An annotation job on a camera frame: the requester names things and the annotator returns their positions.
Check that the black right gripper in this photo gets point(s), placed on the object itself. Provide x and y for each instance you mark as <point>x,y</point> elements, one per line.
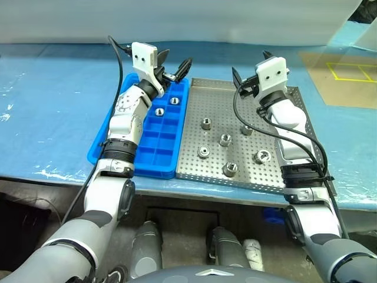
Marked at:
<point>250,87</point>

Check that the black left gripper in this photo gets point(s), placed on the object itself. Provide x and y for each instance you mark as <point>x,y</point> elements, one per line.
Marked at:
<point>165,77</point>

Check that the metal nut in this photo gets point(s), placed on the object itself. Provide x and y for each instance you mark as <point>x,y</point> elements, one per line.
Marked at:
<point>207,122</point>
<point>261,156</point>
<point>230,168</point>

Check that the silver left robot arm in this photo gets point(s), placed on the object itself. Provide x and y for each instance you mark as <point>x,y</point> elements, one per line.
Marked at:
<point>126,123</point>

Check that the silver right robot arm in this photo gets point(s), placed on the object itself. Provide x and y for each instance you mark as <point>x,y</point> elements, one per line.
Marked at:
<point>287,115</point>

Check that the blue compartment tray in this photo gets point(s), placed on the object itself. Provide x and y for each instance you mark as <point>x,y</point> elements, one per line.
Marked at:
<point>165,153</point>

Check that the nut in blue tray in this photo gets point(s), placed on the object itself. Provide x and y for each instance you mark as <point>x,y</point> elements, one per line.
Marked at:
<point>159,111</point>
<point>174,100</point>

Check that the white backdrop board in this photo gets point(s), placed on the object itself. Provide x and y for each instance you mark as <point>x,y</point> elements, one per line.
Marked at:
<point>176,20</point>

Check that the perforated metal tray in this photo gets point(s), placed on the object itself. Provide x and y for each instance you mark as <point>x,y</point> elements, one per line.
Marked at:
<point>206,97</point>

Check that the yellow floor tape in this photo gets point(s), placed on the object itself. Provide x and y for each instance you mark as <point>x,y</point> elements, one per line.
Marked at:
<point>334,72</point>

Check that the brown cardboard floor sheet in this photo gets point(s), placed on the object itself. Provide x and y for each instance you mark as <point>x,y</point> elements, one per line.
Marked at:
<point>338,91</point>

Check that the blue crate under table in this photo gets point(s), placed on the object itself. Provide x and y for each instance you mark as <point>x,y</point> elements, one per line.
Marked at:
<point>272,215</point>

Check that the grey rounded right robot leg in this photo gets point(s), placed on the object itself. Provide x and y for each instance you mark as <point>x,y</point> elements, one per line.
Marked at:
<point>226,247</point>

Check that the grey rounded robot leg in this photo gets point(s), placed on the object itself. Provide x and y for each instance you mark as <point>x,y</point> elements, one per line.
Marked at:
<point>226,247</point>
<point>145,250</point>

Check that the white rounded object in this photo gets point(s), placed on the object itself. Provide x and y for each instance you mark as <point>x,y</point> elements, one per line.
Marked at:
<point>253,253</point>

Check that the grey rounded left robot leg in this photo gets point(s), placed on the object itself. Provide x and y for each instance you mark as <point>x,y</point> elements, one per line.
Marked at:
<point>145,250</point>

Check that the grey robot torso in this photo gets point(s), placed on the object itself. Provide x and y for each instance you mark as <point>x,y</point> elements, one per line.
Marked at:
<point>206,274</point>

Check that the black sneaker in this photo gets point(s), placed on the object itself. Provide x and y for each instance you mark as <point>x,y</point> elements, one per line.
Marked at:
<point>115,274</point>

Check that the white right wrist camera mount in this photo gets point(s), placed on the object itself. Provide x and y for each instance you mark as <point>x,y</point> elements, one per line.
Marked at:
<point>271,75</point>

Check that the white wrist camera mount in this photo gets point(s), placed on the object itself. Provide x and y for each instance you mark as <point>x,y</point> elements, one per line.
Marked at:
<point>142,59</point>
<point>271,75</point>

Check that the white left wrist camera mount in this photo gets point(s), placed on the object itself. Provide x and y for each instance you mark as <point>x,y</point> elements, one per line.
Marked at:
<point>142,59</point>

